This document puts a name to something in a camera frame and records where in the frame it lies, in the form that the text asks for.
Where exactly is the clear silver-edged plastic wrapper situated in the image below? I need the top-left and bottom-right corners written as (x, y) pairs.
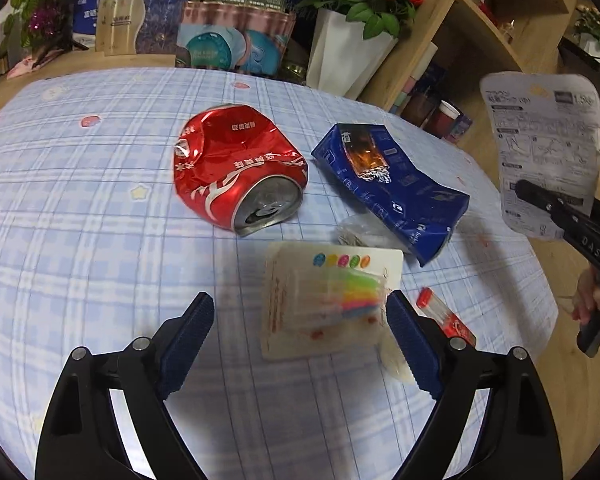
top-left (334, 212), bottom-right (396, 250)

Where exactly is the white blister card pack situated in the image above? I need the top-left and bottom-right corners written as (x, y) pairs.
top-left (480, 72), bottom-right (600, 241)

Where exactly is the white faceted flower pot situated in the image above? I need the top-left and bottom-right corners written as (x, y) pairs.
top-left (306, 7), bottom-right (400, 98)

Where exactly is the pale pink rose bouquet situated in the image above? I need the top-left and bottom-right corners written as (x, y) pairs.
top-left (575, 5), bottom-right (600, 61)

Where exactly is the purple flower sprig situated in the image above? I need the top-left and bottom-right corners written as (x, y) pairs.
top-left (27, 2), bottom-right (61, 36)

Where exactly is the stack of pastel cups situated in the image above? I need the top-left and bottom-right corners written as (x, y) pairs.
top-left (387, 42), bottom-right (438, 113)

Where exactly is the pink cloth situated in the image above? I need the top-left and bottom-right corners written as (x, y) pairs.
top-left (6, 55), bottom-right (48, 80)

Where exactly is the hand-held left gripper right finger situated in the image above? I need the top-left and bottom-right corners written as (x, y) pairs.
top-left (385, 290), bottom-right (566, 480)

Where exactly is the colourful candle blister pack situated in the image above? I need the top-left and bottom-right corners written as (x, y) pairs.
top-left (260, 242), bottom-right (405, 361)

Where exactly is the dark brown cup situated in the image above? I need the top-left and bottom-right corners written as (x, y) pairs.
top-left (402, 91), bottom-right (436, 128)

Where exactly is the wooden shelf unit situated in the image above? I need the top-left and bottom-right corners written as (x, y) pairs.
top-left (355, 0), bottom-right (581, 111)

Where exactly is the black glossy stand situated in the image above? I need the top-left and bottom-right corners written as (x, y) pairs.
top-left (557, 35), bottom-right (600, 86)

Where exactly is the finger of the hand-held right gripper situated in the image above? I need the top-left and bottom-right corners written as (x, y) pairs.
top-left (515, 178), bottom-right (582, 241)

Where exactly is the blue and white carton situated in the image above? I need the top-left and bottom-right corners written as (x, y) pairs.
top-left (72, 0), bottom-right (151, 48)

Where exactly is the blue box on shelf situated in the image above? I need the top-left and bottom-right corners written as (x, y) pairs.
top-left (420, 60), bottom-right (453, 98)

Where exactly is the gold and blue gift box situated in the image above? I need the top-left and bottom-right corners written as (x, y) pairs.
top-left (96, 0), bottom-right (191, 57)

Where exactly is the small red sachet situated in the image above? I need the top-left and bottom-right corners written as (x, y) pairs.
top-left (415, 287), bottom-right (477, 346)

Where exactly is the crushed red soda can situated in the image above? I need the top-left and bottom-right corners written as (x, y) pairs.
top-left (172, 104), bottom-right (309, 237)

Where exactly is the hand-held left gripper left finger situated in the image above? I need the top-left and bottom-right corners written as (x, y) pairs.
top-left (35, 291), bottom-right (216, 480)

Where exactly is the blue plaid tablecloth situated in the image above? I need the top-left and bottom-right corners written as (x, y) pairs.
top-left (0, 66), bottom-right (561, 480)

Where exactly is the wooden sideboard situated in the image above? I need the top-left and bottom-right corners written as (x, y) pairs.
top-left (0, 50), bottom-right (176, 121)

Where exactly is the small black tripod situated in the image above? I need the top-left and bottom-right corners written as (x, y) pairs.
top-left (32, 35), bottom-right (91, 68)

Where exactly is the small blue printed box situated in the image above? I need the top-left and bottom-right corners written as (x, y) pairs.
top-left (445, 112), bottom-right (473, 143)

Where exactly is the red cup with white lid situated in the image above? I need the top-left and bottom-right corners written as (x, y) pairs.
top-left (427, 100), bottom-right (461, 137)

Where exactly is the dark blue snack packet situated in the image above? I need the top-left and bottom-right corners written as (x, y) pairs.
top-left (311, 122), bottom-right (471, 267)

